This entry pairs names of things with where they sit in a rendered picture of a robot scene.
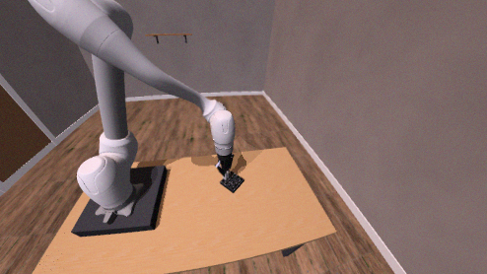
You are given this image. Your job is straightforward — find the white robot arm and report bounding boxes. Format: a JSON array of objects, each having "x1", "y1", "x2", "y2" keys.
[{"x1": 28, "y1": 0, "x2": 235, "y2": 225}]

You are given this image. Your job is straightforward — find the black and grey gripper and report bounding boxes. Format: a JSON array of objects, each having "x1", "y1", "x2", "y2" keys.
[{"x1": 215, "y1": 153, "x2": 234, "y2": 180}]

